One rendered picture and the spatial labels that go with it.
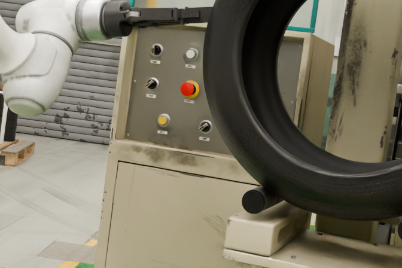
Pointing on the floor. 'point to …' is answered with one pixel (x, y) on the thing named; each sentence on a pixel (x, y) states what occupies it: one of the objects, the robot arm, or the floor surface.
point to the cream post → (365, 82)
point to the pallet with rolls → (6, 125)
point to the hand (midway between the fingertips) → (201, 15)
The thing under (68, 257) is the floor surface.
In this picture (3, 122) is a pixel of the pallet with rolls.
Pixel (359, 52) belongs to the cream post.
